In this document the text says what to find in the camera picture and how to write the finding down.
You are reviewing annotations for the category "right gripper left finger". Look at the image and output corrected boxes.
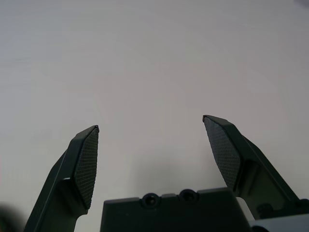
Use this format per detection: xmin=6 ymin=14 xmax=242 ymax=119
xmin=24 ymin=125 xmax=100 ymax=232

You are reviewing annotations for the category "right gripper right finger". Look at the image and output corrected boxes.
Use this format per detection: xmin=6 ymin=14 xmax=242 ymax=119
xmin=202 ymin=115 xmax=301 ymax=206

